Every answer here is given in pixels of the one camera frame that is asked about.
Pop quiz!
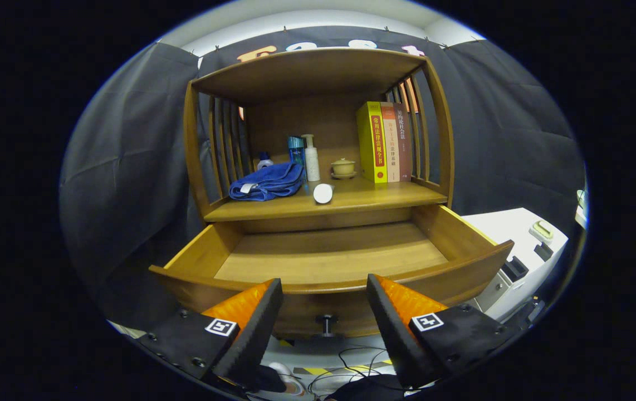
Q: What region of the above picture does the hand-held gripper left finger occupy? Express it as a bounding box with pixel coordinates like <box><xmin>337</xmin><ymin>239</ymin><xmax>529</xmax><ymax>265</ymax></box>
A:
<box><xmin>137</xmin><ymin>278</ymin><xmax>285</xmax><ymax>393</ymax></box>

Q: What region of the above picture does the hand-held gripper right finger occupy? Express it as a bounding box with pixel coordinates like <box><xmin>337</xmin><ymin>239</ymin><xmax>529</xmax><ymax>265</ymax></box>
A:
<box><xmin>366</xmin><ymin>273</ymin><xmax>516</xmax><ymax>389</ymax></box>

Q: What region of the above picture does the wooden drawer with black knob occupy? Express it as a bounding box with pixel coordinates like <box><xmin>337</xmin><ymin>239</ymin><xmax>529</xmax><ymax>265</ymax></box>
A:
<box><xmin>148</xmin><ymin>204</ymin><xmax>515</xmax><ymax>339</ymax></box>

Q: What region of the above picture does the wooden countertop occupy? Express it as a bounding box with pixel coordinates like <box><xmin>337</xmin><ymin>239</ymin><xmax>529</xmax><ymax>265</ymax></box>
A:
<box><xmin>204</xmin><ymin>175</ymin><xmax>448</xmax><ymax>223</ymax></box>

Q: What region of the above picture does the wooden cabinet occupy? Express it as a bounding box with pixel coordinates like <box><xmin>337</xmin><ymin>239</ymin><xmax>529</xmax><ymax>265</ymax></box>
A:
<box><xmin>183</xmin><ymin>47</ymin><xmax>456</xmax><ymax>234</ymax></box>

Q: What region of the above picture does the black floor object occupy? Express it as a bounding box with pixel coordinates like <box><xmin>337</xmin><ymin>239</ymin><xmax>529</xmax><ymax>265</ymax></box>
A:
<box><xmin>329</xmin><ymin>374</ymin><xmax>405</xmax><ymax>401</ymax></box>
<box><xmin>248</xmin><ymin>365</ymin><xmax>288</xmax><ymax>393</ymax></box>

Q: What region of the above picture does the yellow black floor tape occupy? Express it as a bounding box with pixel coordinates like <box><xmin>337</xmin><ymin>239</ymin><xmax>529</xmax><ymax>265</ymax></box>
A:
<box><xmin>293</xmin><ymin>359</ymin><xmax>394</xmax><ymax>375</ymax></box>

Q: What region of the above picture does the folded blue towel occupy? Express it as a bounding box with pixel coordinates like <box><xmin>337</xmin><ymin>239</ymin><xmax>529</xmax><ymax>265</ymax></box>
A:
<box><xmin>228</xmin><ymin>162</ymin><xmax>306</xmax><ymax>202</ymax></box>

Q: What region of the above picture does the beige lidded tea cup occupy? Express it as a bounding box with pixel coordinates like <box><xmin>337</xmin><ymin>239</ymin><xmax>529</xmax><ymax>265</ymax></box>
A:
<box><xmin>330</xmin><ymin>158</ymin><xmax>358</xmax><ymax>180</ymax></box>

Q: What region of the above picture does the white pump bottle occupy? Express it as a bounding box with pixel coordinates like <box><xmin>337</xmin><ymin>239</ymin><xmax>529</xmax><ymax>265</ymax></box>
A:
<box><xmin>302</xmin><ymin>134</ymin><xmax>321</xmax><ymax>182</ymax></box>

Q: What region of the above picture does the teal blue bottle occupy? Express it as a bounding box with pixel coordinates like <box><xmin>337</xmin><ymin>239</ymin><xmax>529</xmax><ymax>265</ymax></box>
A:
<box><xmin>287</xmin><ymin>136</ymin><xmax>307</xmax><ymax>182</ymax></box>

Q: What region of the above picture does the orange and white book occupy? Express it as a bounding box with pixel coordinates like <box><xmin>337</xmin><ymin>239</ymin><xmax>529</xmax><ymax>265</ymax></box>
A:
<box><xmin>380</xmin><ymin>102</ymin><xmax>401</xmax><ymax>183</ymax></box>

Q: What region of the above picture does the brown book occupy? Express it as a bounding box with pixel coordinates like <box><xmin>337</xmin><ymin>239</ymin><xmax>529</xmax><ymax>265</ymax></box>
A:
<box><xmin>395</xmin><ymin>103</ymin><xmax>413</xmax><ymax>182</ymax></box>

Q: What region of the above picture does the thick yellow book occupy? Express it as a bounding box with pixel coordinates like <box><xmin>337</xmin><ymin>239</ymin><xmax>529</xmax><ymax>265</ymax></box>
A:
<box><xmin>356</xmin><ymin>101</ymin><xmax>388</xmax><ymax>184</ymax></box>

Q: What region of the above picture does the black floor cable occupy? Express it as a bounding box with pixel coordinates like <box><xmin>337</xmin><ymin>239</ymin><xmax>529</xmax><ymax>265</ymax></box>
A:
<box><xmin>307</xmin><ymin>345</ymin><xmax>402</xmax><ymax>396</ymax></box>

